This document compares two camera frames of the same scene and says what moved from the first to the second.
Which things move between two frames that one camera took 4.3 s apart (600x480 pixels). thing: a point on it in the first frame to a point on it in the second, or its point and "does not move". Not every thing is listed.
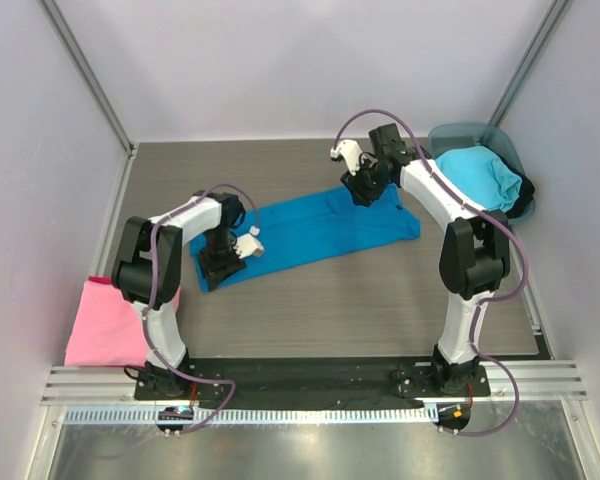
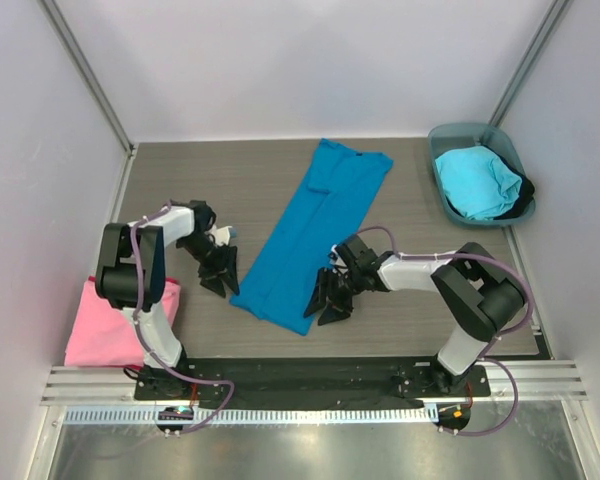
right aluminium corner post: (527, 62) does not move
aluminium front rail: (117, 384) does not move
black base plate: (314, 380) does not move
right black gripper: (358, 185) to (338, 288)
